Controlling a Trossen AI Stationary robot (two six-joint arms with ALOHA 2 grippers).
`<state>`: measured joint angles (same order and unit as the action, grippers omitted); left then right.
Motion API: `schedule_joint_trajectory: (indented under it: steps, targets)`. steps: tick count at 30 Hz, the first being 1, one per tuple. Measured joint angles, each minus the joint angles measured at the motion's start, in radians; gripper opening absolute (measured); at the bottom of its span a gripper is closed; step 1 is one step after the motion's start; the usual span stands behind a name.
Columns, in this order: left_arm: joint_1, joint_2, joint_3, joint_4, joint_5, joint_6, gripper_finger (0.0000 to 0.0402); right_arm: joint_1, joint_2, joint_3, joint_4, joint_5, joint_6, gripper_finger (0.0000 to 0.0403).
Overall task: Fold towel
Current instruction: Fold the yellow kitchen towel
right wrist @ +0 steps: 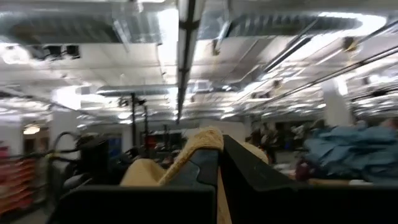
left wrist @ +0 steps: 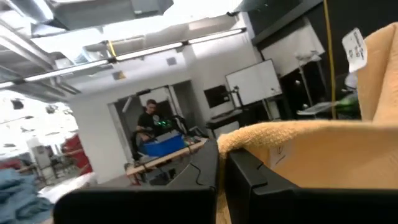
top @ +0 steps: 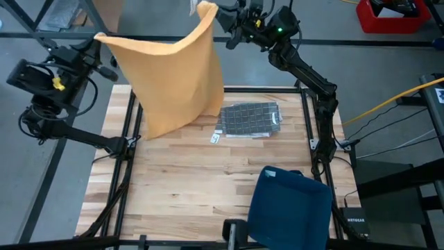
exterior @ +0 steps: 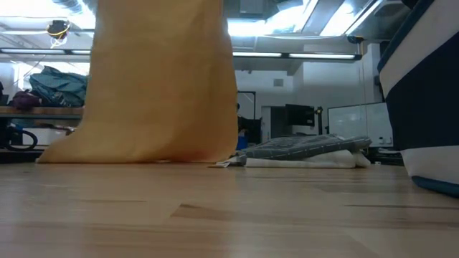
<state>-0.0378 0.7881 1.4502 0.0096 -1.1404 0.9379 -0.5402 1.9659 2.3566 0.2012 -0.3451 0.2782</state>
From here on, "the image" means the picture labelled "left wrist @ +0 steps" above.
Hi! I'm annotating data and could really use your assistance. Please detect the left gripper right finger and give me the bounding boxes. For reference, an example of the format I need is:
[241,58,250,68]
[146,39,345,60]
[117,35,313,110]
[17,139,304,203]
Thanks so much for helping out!
[224,148,398,224]

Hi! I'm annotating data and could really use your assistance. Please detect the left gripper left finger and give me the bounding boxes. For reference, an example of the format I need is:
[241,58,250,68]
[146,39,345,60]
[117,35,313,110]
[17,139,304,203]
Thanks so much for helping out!
[52,139,220,224]

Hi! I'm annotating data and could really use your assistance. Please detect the yellow towel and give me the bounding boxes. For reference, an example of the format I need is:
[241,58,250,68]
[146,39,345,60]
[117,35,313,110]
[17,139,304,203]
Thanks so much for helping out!
[216,21,398,224]

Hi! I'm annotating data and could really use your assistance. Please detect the light wooden workbench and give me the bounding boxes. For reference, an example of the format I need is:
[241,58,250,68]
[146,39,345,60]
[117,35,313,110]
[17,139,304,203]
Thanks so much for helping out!
[126,138,208,177]

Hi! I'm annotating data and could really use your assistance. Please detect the blue plastic tub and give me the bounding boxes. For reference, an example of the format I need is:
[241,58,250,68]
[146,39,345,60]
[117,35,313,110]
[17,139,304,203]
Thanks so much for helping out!
[139,132,187,157]

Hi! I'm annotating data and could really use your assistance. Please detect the red background object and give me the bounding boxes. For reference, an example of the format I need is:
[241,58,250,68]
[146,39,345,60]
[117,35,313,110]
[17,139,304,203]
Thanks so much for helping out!
[61,133,93,175]

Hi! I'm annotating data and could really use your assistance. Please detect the person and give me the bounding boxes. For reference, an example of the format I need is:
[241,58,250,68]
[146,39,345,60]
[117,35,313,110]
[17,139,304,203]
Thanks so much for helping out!
[135,98,167,152]

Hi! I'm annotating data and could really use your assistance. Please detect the black background desk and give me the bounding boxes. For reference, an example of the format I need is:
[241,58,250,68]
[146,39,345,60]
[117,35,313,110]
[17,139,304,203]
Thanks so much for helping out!
[205,107,249,131]

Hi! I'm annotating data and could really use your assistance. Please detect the teal clothes pile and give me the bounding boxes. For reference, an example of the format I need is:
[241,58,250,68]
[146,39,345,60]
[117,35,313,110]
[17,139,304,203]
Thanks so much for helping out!
[0,169,54,224]

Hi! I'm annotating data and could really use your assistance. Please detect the white board panel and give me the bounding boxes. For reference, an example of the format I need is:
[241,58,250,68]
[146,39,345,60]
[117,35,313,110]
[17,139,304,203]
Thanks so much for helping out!
[225,58,283,108]

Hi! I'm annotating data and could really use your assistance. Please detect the ceiling light strip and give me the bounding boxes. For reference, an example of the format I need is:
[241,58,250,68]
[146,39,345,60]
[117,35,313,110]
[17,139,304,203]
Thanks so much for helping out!
[115,42,184,62]
[24,58,109,82]
[188,27,246,44]

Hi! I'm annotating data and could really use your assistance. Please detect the black wall screen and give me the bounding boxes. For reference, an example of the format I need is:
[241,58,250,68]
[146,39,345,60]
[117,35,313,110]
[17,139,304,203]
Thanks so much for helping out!
[203,84,231,109]

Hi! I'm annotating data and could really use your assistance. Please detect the thick yellow cable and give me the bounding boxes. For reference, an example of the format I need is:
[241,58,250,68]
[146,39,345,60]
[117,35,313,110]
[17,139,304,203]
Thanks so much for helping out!
[322,0,337,121]

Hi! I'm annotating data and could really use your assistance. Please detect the grey ceiling duct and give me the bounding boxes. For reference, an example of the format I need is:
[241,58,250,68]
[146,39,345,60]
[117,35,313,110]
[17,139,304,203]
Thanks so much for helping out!
[46,0,175,31]

